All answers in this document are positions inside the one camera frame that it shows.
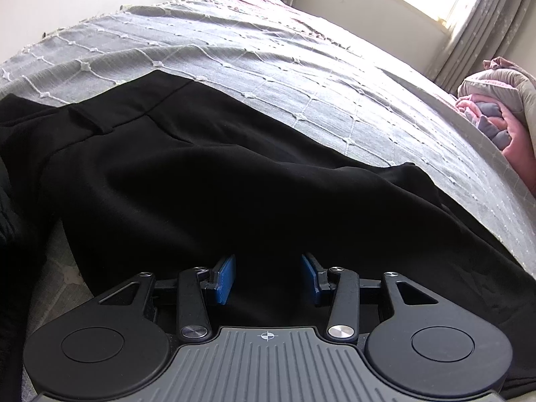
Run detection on beige grey folded quilt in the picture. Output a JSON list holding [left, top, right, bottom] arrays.
[[456, 56, 536, 135]]

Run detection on grey quilted bed cover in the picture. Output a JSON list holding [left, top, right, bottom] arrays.
[[0, 0, 536, 402]]

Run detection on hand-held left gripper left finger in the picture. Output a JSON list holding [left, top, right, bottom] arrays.
[[98, 254, 236, 341]]

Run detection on pink duvet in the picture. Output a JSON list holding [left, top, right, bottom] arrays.
[[496, 105, 536, 198]]

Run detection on black pants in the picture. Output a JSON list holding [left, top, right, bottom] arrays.
[[0, 68, 536, 402]]

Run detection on pink grey bundled cloth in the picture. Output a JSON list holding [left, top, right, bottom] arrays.
[[456, 95, 511, 150]]

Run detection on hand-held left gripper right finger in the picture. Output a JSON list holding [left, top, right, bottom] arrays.
[[300, 253, 439, 341]]

